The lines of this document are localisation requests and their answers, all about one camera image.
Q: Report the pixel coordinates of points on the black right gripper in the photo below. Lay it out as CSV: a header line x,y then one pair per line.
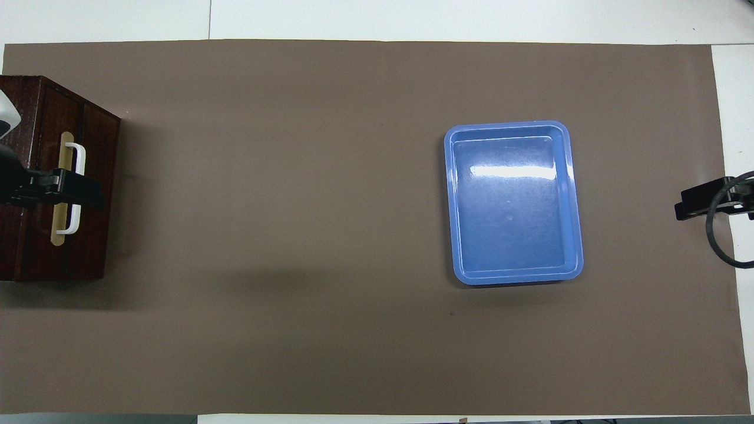
x,y
743,197

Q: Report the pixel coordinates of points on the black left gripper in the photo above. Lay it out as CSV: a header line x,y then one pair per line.
x,y
20,185

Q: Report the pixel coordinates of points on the dark wooden drawer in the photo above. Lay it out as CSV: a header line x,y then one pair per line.
x,y
50,118

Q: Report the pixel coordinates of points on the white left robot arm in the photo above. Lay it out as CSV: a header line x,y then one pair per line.
x,y
7,115

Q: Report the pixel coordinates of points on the dark brown wooden cabinet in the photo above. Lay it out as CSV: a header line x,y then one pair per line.
x,y
103,176

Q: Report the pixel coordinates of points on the blue plastic tray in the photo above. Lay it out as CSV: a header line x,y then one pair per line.
x,y
512,206

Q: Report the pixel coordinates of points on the brown table mat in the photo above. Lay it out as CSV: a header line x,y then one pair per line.
x,y
294,235

